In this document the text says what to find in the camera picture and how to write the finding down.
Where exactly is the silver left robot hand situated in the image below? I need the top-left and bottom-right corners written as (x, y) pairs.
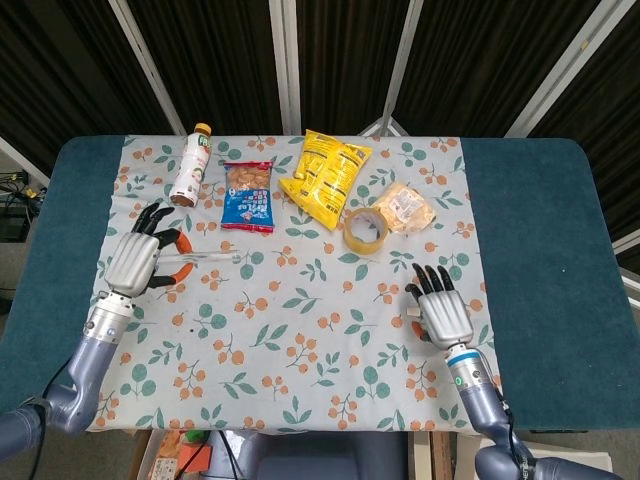
top-left (103, 202), bottom-right (194, 299)

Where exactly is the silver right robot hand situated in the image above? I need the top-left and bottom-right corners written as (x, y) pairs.
top-left (404, 263), bottom-right (475, 350)

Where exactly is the clear glass test tube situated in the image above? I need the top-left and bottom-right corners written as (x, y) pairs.
top-left (158, 249), bottom-right (242, 265)

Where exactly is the clear packing tape roll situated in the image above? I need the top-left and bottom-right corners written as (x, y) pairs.
top-left (342, 207), bottom-right (390, 256)

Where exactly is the white drink bottle yellow cap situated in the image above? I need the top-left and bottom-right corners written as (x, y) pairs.
top-left (169, 122), bottom-right (215, 208)

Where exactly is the clear bag of crackers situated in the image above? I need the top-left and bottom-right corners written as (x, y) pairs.
top-left (372, 181), bottom-right (437, 235)

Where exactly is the blue cookie snack packet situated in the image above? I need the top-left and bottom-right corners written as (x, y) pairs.
top-left (220, 160), bottom-right (277, 235)

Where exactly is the wooden board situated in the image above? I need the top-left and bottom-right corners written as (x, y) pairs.
top-left (409, 430), bottom-right (456, 480)

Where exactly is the white fruit print tablecloth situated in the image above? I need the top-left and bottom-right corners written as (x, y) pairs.
top-left (85, 133), bottom-right (496, 434)

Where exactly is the yellow snack bag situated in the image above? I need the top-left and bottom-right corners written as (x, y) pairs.
top-left (277, 128), bottom-right (374, 231)

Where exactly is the grey robot torso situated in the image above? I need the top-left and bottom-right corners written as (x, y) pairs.
top-left (204, 432), bottom-right (416, 480)

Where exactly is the open cardboard box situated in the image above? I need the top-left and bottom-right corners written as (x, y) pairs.
top-left (127, 429), bottom-right (216, 480)

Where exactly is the black equipment with cables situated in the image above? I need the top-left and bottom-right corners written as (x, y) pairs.
top-left (0, 169), bottom-right (46, 246)

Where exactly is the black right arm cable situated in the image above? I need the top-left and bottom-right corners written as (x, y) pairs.
top-left (492, 384), bottom-right (531, 466)

